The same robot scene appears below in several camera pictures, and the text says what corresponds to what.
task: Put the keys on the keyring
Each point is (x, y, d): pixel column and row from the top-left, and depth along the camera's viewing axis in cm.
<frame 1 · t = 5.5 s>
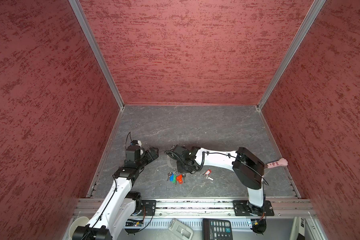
left hand: (153, 155, 85), fingers open
right hand: (181, 174, 85), fingers closed
blue key tag: (171, 178, 85), on the table
green key tag: (174, 178, 85), on the table
red key tag on holder: (179, 178, 85), on the table
pink handled knife: (282, 162, 89), point 4 cm above the table

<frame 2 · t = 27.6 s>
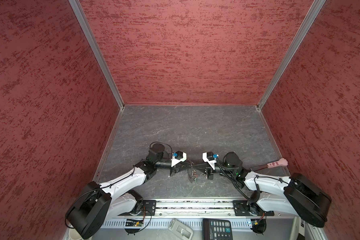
left hand: (189, 167, 75), fingers closed
right hand: (192, 169, 73), fingers closed
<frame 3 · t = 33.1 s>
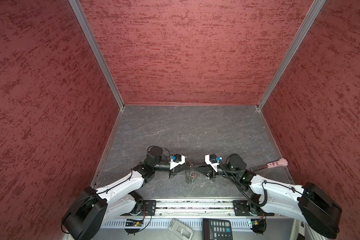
left hand: (188, 169, 74), fingers closed
right hand: (194, 170, 71), fingers closed
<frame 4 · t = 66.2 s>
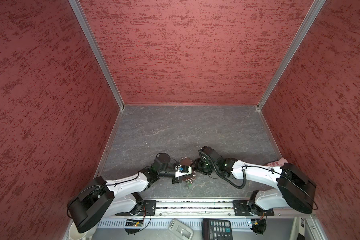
left hand: (190, 174, 78), fingers closed
right hand: (191, 171, 81), fingers open
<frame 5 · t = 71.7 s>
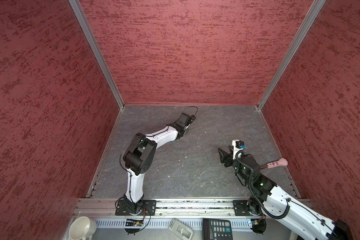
left hand: (177, 125, 97), fingers closed
right hand: (222, 150, 78), fingers open
